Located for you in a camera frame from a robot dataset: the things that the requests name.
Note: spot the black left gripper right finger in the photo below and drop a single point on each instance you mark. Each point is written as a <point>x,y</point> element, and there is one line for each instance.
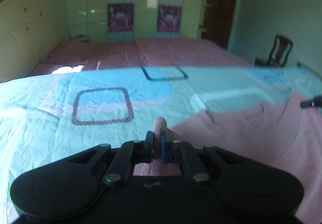
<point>238,189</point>

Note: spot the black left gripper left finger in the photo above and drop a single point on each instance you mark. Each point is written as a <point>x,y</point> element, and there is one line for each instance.
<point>68,185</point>

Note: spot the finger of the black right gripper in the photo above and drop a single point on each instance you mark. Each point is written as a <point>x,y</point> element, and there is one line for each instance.
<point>316,102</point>

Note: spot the pink knit garment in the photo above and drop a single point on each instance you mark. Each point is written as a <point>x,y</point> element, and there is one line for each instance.
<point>287,137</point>

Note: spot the dark wooden chair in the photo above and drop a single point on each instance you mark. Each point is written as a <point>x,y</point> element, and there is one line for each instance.
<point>279,53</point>

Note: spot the light blue patterned bedsheet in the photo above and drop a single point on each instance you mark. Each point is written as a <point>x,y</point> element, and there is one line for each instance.
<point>47,118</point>

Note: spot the pink striped bed cover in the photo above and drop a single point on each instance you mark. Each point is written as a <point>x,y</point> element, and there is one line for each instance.
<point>143,52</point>

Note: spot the dark brown wooden door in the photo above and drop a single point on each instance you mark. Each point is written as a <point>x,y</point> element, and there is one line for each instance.
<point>218,21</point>

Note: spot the cream curved headboard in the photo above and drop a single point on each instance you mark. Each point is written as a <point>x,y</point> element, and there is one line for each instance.
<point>29,31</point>

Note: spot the lower right pink poster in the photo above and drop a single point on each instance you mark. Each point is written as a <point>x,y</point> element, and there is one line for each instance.
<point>169,18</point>

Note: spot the pink poster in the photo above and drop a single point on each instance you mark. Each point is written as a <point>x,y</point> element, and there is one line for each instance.
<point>169,18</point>
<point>120,17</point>

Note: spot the lower left pink poster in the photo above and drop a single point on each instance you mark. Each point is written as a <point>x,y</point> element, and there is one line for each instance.
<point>120,17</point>

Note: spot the green glossy wardrobe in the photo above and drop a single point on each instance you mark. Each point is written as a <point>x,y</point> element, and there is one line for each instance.
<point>89,17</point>

